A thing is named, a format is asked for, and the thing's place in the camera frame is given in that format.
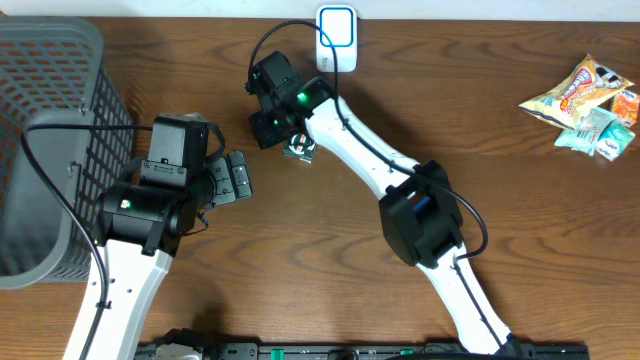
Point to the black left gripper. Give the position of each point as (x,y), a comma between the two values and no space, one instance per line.
(228,171)

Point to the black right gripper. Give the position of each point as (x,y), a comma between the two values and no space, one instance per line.
(262,136)

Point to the dark green Zam-Buk box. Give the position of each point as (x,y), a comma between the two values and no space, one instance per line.
(300,147)

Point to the green snack packet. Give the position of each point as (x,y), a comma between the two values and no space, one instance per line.
(585,136)

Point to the large orange white snack bag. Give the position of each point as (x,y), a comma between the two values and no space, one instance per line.
(588,86)

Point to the teal white packet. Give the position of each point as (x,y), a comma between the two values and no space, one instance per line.
(614,140)

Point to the orange red snack packet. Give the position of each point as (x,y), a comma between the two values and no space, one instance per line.
(625,105)

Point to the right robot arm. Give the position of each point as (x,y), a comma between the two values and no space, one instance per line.
(420,212)

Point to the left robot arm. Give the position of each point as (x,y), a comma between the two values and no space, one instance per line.
(138,230)

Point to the white barcode scanner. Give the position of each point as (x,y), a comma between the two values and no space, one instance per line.
(338,33)

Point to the black plastic mesh basket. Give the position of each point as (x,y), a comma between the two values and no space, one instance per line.
(53,77)

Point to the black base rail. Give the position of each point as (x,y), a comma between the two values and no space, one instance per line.
(187,344)

